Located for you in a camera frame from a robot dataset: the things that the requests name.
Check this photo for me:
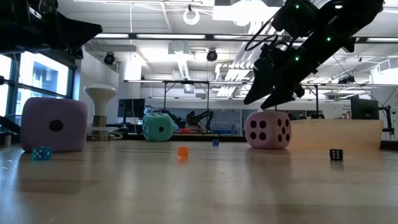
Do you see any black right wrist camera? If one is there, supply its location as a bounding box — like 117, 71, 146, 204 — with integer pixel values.
272, 0, 317, 38

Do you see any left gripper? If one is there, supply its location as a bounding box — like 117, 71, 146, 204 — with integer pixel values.
0, 0, 104, 56

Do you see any black computer monitor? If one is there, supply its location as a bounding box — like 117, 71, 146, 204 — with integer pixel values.
350, 98, 380, 121

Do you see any large pink foam die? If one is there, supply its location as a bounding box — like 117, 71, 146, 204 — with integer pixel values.
244, 111, 292, 149

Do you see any large purple foam die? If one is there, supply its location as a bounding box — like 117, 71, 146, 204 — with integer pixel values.
20, 96, 88, 153

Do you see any large teal foam die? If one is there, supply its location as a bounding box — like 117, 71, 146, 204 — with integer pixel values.
142, 112, 174, 142

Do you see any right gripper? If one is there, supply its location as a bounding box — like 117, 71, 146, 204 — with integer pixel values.
243, 34, 335, 110

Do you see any white ventilation duct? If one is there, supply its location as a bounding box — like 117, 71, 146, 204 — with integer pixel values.
167, 40, 194, 80

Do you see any black background rig frame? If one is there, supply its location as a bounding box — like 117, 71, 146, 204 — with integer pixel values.
163, 80, 211, 131

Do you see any small light blue die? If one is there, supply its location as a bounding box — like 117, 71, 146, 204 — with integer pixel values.
30, 146, 53, 161

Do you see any white lamp cable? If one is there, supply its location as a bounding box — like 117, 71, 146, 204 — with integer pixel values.
88, 125, 124, 140

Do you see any long ceiling light strip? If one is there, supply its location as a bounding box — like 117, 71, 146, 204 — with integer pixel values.
93, 32, 398, 44

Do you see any white hanging ring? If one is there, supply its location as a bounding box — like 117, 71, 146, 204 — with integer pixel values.
182, 8, 201, 26

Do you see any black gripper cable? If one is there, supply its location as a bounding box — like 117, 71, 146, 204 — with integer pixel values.
244, 15, 280, 52

